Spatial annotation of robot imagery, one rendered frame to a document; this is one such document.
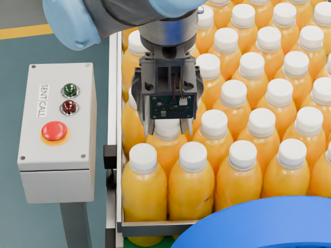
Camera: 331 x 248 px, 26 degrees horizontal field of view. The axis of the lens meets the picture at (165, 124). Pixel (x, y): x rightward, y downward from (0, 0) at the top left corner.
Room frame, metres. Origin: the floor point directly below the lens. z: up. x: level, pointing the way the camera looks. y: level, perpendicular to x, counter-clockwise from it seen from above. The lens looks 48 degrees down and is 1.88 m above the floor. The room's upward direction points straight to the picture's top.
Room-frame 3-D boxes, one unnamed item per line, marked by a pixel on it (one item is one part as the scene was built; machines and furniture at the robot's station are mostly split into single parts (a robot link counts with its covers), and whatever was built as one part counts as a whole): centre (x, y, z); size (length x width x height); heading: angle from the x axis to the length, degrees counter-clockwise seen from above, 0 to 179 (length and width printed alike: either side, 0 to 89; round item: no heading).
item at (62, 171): (0.72, 0.16, 1.05); 0.20 x 0.10 x 0.10; 2
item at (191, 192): (0.65, -0.04, 0.99); 0.07 x 0.07 x 0.19
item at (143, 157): (0.64, 0.03, 1.09); 0.04 x 0.04 x 0.02
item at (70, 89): (0.76, 0.14, 1.11); 0.02 x 0.02 x 0.01
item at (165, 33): (0.68, -0.01, 1.31); 0.08 x 0.08 x 0.05
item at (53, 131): (0.67, 0.16, 1.11); 0.04 x 0.04 x 0.01
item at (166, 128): (0.70, 0.00, 1.09); 0.04 x 0.04 x 0.02
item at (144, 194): (0.64, 0.03, 0.99); 0.07 x 0.07 x 0.19
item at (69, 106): (0.72, 0.14, 1.11); 0.02 x 0.02 x 0.01
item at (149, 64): (0.68, 0.00, 1.23); 0.09 x 0.08 x 0.12; 2
